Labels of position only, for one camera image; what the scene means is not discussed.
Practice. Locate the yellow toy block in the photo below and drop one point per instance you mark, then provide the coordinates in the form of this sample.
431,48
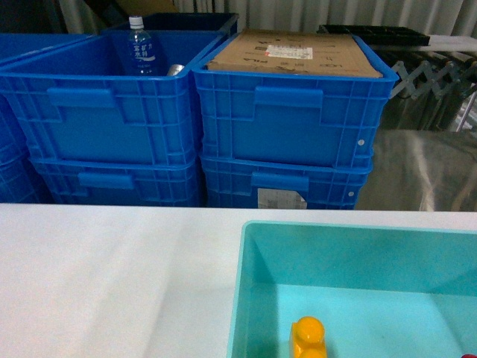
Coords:
307,338

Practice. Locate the teal plastic tray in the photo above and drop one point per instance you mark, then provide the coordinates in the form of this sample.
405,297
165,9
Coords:
379,291

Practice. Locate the lower left blue crate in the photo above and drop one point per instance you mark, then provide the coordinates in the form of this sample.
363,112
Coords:
94,183

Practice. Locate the grey scissor folding gate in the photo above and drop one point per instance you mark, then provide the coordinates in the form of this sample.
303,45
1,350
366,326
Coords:
424,79

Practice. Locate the lower right blue crate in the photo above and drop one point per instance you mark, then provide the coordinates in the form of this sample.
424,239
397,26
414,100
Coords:
251,184

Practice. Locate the stainless steel cabinet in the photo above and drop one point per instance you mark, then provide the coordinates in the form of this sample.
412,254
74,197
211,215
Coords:
421,171

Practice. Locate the clear water bottle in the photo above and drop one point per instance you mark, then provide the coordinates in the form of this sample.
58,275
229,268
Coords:
144,53

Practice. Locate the blue crates at left edge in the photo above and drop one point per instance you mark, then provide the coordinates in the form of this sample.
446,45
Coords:
20,182

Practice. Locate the cardboard box in crate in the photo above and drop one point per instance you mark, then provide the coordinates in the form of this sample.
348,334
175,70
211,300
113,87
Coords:
294,53

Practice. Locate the black tray on shelf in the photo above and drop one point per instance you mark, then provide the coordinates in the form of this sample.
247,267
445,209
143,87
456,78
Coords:
379,35

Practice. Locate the upper right blue crate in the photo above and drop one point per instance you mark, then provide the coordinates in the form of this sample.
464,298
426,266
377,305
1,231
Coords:
312,120

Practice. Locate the upper left blue crate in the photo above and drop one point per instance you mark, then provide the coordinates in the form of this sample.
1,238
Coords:
84,101

